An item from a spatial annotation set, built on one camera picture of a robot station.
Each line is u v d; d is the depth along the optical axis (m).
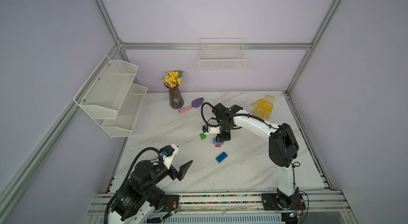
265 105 1.11
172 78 0.93
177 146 0.58
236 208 0.73
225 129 0.76
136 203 0.48
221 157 0.88
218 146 0.92
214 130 0.79
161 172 0.57
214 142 0.88
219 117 0.72
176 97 1.04
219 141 0.86
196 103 1.14
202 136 0.95
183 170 0.59
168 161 0.58
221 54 0.95
